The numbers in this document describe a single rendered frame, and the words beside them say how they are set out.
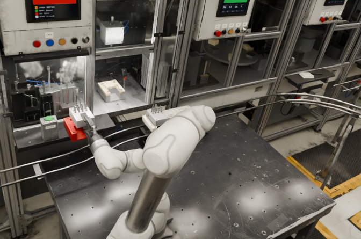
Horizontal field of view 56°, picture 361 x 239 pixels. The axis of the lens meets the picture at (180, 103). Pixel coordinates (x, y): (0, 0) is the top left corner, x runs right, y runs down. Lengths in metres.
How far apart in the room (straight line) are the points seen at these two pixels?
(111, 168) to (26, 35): 0.74
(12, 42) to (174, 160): 1.03
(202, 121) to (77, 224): 0.96
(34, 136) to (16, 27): 0.60
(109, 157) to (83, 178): 0.49
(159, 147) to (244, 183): 1.22
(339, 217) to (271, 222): 1.37
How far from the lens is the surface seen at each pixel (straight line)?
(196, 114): 1.19
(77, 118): 1.87
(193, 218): 1.94
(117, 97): 2.31
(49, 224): 2.75
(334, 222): 3.30
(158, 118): 2.13
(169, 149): 1.06
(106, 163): 1.60
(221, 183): 2.16
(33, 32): 1.78
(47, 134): 1.95
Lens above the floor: 2.18
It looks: 33 degrees down
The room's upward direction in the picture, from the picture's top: 10 degrees clockwise
